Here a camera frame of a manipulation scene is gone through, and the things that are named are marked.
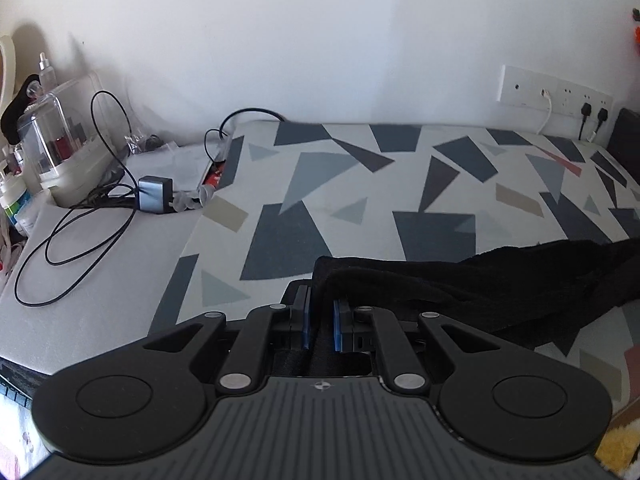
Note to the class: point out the black headboard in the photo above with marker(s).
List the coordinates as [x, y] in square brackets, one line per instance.
[627, 130]

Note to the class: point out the yellow fluffy cloth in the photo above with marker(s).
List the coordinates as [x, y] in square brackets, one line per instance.
[622, 445]

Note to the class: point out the geometric print bed sheet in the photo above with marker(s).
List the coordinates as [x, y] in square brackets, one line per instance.
[350, 185]

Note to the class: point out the black power plug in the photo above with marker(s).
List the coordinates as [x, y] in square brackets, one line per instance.
[603, 116]
[585, 111]

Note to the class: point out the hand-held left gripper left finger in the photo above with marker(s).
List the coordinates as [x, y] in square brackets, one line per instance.
[304, 322]

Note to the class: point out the green label bottle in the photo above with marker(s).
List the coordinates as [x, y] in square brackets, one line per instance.
[14, 200]

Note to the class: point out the clear plastic storage box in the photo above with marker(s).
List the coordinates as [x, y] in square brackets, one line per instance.
[65, 130]

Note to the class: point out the white wall socket panel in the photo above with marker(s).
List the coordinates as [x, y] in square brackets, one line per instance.
[530, 85]

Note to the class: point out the red packet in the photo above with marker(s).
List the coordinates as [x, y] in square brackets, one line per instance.
[215, 175]

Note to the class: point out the orange toy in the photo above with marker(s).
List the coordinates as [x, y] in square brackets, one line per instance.
[636, 30]

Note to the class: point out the white paper sheets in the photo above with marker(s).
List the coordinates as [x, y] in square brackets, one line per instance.
[170, 162]

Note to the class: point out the black headband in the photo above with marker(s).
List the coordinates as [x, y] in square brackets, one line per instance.
[15, 105]

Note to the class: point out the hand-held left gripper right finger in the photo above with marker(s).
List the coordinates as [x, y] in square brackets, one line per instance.
[340, 325]

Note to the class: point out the clear spray bottle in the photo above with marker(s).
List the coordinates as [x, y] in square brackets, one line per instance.
[46, 72]

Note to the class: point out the grey power adapter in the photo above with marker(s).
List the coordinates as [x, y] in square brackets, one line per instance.
[155, 195]

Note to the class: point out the black garment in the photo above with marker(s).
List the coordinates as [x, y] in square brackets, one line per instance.
[475, 285]

